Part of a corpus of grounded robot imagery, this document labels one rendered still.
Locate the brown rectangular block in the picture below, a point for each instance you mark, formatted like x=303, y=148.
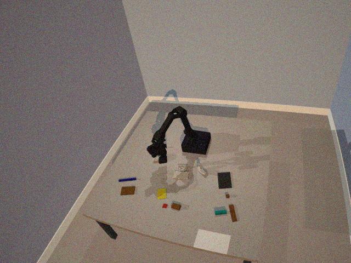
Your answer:
x=175, y=206

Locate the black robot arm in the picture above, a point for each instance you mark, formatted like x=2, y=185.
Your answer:
x=159, y=136

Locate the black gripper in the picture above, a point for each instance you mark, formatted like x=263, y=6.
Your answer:
x=163, y=158

